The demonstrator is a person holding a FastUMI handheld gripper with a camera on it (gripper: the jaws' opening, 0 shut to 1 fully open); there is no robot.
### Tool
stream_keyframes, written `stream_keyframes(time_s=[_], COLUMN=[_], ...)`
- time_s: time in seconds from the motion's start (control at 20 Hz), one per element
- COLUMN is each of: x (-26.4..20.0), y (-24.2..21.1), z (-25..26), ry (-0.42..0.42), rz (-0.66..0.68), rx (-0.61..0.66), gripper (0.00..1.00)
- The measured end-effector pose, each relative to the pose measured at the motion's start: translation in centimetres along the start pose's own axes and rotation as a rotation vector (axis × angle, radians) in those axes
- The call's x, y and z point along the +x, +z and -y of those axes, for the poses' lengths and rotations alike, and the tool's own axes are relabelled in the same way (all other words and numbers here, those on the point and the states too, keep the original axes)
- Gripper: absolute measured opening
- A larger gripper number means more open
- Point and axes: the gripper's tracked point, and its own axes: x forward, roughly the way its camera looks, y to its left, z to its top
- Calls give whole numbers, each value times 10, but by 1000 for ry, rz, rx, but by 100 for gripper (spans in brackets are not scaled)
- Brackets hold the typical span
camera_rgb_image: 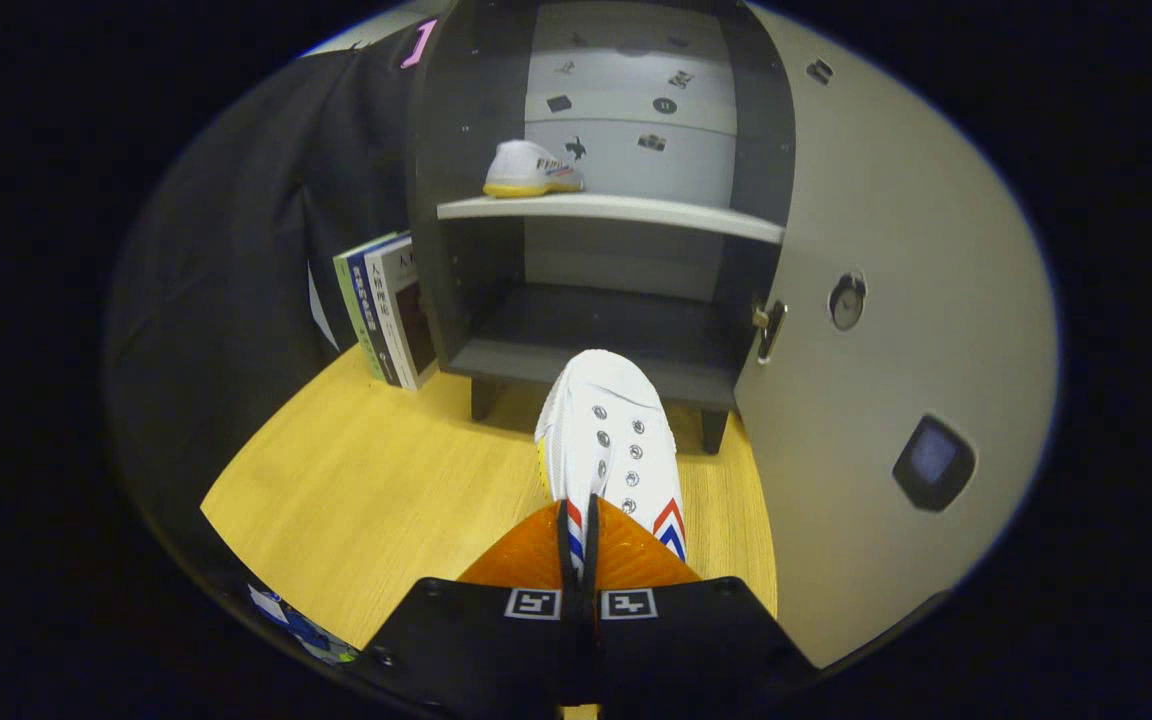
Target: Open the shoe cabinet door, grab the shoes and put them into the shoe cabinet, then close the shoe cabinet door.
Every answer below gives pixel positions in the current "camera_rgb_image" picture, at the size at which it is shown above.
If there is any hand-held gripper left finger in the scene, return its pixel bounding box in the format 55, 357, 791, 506
351, 497, 582, 716

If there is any blue spine book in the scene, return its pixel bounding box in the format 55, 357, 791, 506
346, 240, 407, 386

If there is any blue white printed paper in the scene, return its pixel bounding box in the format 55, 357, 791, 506
246, 585, 357, 666

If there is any green spine book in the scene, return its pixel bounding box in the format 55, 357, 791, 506
333, 232, 402, 381

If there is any black backdrop cloth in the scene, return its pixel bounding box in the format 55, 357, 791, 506
106, 20, 437, 561

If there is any white canvas shoe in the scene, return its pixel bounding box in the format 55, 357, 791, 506
534, 348, 687, 581
483, 140, 587, 199

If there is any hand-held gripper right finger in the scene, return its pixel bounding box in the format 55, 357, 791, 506
586, 495, 817, 713

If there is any beige shoe cabinet door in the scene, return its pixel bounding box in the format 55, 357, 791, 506
736, 5, 1062, 669

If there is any white cover book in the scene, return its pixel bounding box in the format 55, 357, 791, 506
376, 238, 440, 391

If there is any dark grey shoe cabinet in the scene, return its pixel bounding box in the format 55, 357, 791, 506
406, 0, 797, 456

